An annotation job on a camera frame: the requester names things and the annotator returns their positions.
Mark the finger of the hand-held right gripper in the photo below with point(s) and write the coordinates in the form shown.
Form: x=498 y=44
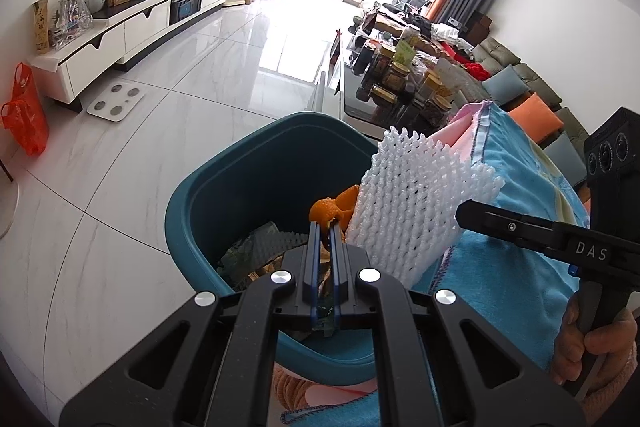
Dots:
x=500 y=222

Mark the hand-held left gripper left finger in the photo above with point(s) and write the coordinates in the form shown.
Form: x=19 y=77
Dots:
x=314 y=267

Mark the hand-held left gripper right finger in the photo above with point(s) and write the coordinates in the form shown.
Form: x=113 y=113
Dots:
x=334 y=267

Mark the orange peel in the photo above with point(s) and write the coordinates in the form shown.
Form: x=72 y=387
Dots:
x=325 y=209

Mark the white foam fruit net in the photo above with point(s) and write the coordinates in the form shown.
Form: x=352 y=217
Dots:
x=415 y=207

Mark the teal plastic bin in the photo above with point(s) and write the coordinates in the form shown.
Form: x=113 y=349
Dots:
x=225 y=187

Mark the person's right forearm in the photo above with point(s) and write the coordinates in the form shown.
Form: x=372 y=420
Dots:
x=617 y=389

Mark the person's right hand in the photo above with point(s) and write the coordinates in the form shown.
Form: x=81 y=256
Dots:
x=565 y=344

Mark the green white wrapper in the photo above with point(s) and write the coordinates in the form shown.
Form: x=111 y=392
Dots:
x=270 y=244

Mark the grey blue cushion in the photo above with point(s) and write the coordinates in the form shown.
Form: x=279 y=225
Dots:
x=505 y=87
x=567 y=157

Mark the blue floral blanket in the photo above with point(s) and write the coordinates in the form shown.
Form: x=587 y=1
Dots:
x=500 y=287

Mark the orange cushion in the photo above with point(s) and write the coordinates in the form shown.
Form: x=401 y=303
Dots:
x=537 y=119

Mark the red cloth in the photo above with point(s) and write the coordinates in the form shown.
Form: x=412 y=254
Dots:
x=477 y=72

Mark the green sectional sofa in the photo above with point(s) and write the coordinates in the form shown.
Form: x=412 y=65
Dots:
x=500 y=54

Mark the cluster of glass jars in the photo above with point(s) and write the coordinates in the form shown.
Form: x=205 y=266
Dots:
x=395 y=79

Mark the white clothes pile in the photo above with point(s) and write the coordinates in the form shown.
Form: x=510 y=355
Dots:
x=450 y=36

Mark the dark wooden cabinet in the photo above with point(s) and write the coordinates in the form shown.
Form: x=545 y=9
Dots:
x=480 y=27

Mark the black office chair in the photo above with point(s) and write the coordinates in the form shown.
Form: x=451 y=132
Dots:
x=412 y=3

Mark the white bathroom scale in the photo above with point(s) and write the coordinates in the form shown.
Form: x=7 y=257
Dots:
x=116 y=103

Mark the white black tv cabinet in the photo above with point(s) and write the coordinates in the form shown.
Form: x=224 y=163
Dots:
x=135 y=27

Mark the orange plastic bag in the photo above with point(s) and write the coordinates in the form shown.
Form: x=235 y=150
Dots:
x=25 y=117

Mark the model ship clear case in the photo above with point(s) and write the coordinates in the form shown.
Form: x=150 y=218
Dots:
x=72 y=19

